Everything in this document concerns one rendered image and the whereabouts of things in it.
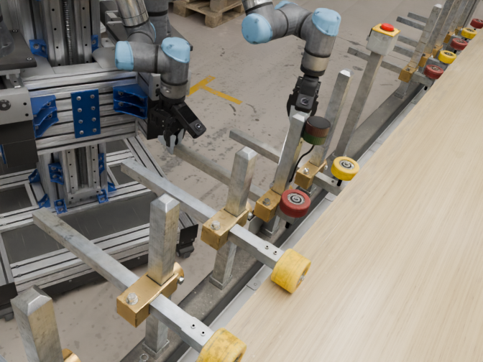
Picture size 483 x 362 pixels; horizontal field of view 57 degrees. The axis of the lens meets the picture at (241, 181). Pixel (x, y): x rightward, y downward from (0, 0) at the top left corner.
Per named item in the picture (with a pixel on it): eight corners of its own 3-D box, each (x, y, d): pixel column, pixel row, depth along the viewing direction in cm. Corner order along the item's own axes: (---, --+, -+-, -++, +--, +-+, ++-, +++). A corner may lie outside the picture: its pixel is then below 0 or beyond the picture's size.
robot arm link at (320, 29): (323, 3, 121) (348, 15, 117) (313, 42, 128) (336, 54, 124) (305, 8, 116) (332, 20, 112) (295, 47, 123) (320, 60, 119)
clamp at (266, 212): (252, 214, 125) (255, 201, 121) (277, 191, 134) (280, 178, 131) (269, 224, 123) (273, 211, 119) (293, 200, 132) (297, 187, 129)
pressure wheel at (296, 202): (267, 227, 125) (276, 197, 118) (282, 212, 131) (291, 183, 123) (292, 242, 122) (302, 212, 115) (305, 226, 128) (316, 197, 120)
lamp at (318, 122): (283, 187, 122) (302, 121, 108) (293, 177, 126) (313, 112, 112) (302, 197, 120) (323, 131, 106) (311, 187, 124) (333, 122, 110)
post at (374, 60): (330, 159, 172) (369, 49, 143) (335, 154, 175) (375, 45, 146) (340, 164, 170) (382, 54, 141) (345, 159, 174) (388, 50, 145)
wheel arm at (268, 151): (228, 139, 156) (229, 129, 154) (233, 136, 159) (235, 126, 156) (338, 199, 141) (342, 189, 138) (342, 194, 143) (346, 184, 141)
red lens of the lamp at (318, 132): (300, 129, 109) (302, 121, 108) (311, 120, 113) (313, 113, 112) (321, 140, 107) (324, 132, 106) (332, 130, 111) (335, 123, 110)
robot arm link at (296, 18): (264, 1, 120) (296, 16, 115) (290, -4, 127) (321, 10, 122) (259, 29, 125) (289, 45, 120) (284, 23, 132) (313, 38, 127)
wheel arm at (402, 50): (364, 42, 240) (367, 34, 237) (367, 40, 242) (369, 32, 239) (443, 72, 225) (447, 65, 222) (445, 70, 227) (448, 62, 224)
